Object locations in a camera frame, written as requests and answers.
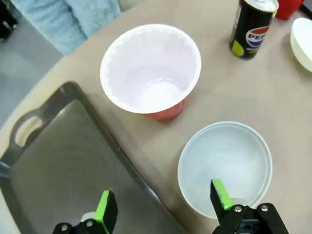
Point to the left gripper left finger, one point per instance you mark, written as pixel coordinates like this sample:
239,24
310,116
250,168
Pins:
108,209

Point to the cream plastic bowl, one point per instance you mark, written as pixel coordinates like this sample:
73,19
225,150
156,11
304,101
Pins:
302,44

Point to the person's torso in blue fleece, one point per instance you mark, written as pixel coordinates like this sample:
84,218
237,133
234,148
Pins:
68,22

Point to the grey plastic tray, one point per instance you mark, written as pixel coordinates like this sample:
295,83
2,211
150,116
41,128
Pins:
68,156

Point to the black floor object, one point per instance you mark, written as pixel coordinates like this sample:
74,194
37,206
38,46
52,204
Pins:
6,19

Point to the red plastic cup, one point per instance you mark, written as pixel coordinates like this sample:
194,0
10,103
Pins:
288,8
146,63

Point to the black Pepsi can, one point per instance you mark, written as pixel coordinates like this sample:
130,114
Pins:
251,26

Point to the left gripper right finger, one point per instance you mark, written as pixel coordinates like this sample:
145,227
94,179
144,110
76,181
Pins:
219,195

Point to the white plastic bowl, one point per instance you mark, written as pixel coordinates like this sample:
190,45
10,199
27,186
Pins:
226,156

